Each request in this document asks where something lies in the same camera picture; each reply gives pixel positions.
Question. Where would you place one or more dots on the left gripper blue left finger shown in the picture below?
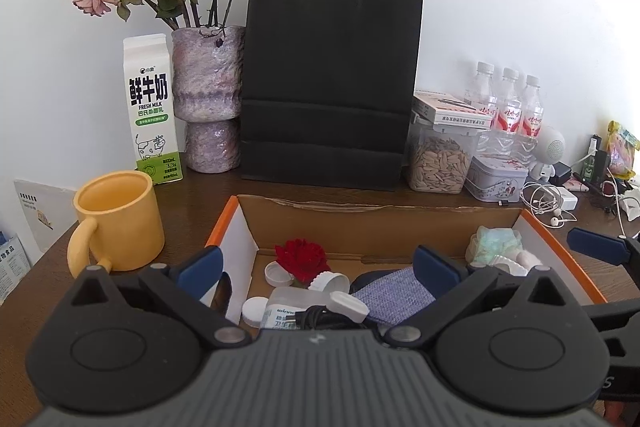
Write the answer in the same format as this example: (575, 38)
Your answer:
(199, 276)

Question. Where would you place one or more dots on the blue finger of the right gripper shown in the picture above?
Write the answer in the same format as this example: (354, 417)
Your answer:
(598, 246)

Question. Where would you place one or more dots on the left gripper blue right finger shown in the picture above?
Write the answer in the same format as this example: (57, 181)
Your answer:
(438, 274)

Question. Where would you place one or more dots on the blue knit cloth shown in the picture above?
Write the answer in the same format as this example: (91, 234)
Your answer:
(392, 296)

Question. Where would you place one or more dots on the white bottle cap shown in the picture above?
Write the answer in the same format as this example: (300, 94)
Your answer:
(276, 276)

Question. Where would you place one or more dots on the small white device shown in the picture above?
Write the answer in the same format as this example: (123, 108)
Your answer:
(348, 306)

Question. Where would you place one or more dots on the red artificial rose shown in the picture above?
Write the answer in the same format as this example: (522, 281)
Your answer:
(302, 259)

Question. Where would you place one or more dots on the large white ribbed cap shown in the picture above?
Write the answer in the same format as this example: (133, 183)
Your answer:
(328, 281)

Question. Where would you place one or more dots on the white charger block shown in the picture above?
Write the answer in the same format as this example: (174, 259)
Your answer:
(567, 201)

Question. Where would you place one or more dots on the small white round lid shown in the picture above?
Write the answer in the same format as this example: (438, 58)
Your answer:
(253, 311)

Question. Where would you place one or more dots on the pink flat item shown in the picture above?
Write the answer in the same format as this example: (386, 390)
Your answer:
(584, 185)

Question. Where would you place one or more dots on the small green bottle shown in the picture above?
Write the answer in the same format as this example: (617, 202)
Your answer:
(588, 168)

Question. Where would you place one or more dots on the black power adapter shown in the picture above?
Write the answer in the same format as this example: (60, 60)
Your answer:
(562, 173)

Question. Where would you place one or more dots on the yellow ceramic mug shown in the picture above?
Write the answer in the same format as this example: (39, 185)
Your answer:
(119, 223)

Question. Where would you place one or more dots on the white wet wipes pack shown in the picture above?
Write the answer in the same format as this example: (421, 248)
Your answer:
(285, 302)

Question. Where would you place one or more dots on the red orange cardboard box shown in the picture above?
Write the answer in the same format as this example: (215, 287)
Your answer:
(359, 238)

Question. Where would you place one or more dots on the colourful snack bag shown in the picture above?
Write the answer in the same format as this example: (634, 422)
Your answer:
(621, 145)

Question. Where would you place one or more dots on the clear seed storage container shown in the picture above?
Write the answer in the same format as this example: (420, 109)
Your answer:
(439, 156)

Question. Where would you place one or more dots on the white green milk carton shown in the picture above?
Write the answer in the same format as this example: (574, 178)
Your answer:
(147, 78)

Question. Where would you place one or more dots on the middle water bottle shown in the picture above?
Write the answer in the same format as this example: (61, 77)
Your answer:
(508, 114)

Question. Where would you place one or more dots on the water bottle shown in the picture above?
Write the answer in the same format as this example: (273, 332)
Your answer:
(478, 92)
(508, 114)
(530, 123)

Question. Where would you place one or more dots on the right water bottle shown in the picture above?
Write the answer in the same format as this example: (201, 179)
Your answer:
(530, 123)

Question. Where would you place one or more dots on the white card leaflet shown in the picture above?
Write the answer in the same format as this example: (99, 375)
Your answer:
(49, 210)

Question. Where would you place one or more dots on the flat white red box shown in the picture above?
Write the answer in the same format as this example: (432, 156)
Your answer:
(444, 109)

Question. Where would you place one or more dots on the left water bottle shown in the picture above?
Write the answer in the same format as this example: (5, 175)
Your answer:
(478, 92)

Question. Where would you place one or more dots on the purple textured vase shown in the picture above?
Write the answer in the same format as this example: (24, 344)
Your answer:
(207, 84)

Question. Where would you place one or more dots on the black paper shopping bag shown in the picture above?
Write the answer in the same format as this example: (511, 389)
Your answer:
(327, 90)

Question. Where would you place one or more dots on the white wired earphones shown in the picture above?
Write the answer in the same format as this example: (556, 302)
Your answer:
(540, 201)

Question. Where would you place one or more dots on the black stand with cables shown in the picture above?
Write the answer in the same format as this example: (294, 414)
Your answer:
(603, 161)

